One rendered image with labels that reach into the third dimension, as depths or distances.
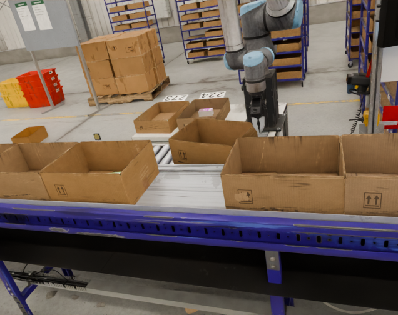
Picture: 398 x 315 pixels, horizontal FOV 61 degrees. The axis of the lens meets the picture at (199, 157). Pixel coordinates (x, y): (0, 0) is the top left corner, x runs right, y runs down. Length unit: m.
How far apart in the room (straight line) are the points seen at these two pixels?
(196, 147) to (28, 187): 0.80
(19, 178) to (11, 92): 6.26
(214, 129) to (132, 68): 4.03
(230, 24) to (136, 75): 4.32
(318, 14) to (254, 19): 8.92
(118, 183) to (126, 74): 4.72
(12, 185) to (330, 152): 1.35
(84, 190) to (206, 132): 0.88
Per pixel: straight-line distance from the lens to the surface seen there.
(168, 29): 11.84
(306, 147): 1.38
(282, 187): 1.14
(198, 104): 2.64
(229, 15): 1.68
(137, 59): 5.84
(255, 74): 1.58
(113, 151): 1.67
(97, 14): 12.97
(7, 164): 1.98
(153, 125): 2.39
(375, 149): 1.40
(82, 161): 1.76
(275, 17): 1.95
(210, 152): 1.71
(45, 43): 6.35
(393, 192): 1.15
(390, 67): 1.93
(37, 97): 7.32
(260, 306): 1.73
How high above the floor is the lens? 1.64
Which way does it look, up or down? 27 degrees down
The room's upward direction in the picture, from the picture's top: 11 degrees counter-clockwise
